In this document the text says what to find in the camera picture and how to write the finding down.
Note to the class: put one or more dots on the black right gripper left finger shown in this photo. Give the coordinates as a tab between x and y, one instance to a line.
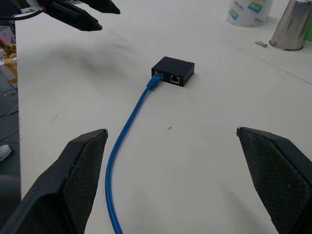
51	195

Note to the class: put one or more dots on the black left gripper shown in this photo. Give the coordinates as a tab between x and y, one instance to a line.
61	3

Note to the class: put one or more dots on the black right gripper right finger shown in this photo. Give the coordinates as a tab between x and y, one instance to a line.
280	175

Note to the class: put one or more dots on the black network adapter box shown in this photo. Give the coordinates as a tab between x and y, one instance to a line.
175	64

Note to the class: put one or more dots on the white shoe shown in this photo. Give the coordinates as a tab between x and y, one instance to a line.
4	152

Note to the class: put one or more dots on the yellow clutter pile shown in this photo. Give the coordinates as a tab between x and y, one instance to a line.
8	52

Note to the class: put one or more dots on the clear plastic box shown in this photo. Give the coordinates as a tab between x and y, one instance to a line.
9	75

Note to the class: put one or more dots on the small paper scrap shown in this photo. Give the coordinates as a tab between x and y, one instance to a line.
261	43

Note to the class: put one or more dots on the silver metal cup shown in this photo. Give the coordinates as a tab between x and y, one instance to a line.
292	24

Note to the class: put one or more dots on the white labelled container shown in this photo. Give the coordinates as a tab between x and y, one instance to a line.
246	14

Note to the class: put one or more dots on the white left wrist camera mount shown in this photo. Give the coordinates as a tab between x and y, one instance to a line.
35	3

